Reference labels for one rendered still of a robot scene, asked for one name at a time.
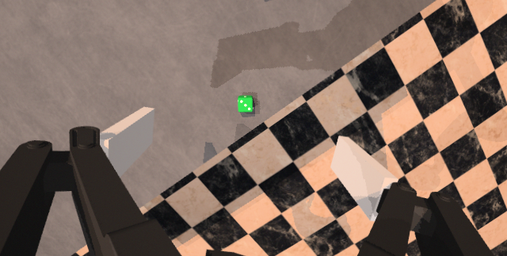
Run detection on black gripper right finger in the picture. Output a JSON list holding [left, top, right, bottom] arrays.
[[330, 136, 494, 256]]

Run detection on green die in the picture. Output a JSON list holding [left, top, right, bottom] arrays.
[[238, 95, 253, 113]]

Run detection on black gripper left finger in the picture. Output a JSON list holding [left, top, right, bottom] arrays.
[[0, 107, 182, 256]]

